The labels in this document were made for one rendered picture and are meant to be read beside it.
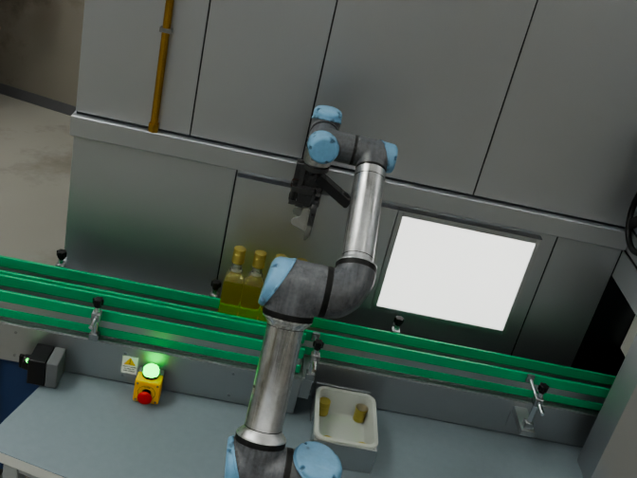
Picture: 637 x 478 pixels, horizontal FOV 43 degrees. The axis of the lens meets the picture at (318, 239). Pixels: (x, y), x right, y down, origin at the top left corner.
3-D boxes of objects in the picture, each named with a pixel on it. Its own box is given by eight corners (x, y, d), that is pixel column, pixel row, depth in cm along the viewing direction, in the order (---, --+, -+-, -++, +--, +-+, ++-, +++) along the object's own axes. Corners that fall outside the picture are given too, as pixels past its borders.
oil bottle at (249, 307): (253, 331, 241) (266, 270, 232) (251, 342, 236) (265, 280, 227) (235, 328, 241) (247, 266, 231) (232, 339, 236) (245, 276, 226)
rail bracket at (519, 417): (518, 423, 245) (543, 363, 235) (530, 462, 230) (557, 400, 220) (503, 420, 245) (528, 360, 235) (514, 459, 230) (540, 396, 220)
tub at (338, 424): (368, 418, 237) (375, 395, 233) (371, 472, 217) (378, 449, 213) (310, 407, 236) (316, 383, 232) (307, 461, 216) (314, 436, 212)
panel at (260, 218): (504, 330, 253) (540, 235, 238) (505, 336, 251) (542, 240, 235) (219, 274, 247) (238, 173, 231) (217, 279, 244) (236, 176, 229)
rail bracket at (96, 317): (102, 338, 224) (107, 297, 218) (95, 353, 217) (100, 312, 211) (88, 335, 223) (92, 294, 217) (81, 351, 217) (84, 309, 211)
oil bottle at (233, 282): (234, 327, 241) (246, 266, 231) (232, 339, 236) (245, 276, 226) (215, 324, 240) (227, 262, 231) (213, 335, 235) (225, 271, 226)
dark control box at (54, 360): (64, 372, 227) (66, 348, 223) (55, 390, 220) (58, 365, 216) (35, 367, 226) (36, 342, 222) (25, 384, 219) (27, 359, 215)
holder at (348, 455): (367, 408, 242) (373, 387, 238) (370, 473, 217) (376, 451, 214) (310, 397, 241) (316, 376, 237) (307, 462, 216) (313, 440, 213)
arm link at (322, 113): (313, 111, 202) (314, 101, 210) (304, 151, 207) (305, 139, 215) (344, 118, 203) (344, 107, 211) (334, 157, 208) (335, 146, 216)
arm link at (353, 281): (378, 316, 176) (402, 133, 199) (329, 305, 175) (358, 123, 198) (367, 335, 186) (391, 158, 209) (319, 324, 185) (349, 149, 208)
